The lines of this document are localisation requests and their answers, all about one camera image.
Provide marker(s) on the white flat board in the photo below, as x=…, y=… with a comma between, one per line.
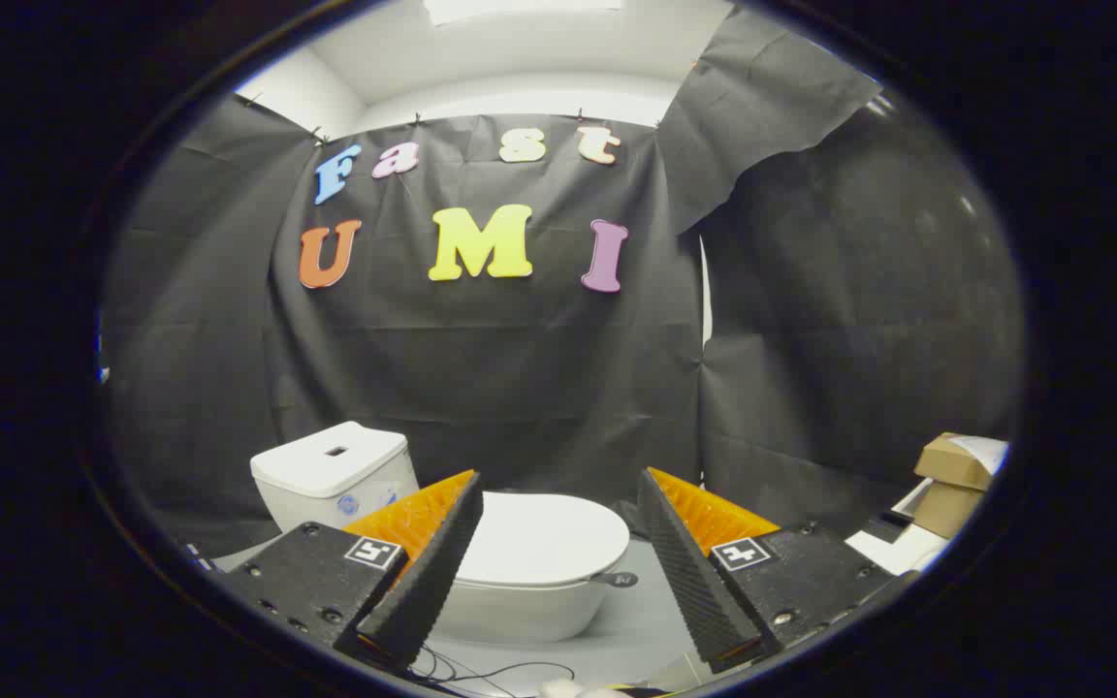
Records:
x=898, y=555

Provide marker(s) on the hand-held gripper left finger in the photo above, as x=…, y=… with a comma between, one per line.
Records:
x=428, y=572

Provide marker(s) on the white toilet lid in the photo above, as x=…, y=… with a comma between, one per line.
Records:
x=544, y=538

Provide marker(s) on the black backdrop cloth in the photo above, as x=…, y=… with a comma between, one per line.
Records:
x=520, y=368

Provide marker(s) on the brown cardboard box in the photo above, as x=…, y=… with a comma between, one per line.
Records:
x=944, y=509
x=951, y=463

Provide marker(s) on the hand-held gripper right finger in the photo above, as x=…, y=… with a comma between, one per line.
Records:
x=699, y=582

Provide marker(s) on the white crumpled object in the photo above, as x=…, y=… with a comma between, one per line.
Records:
x=573, y=689

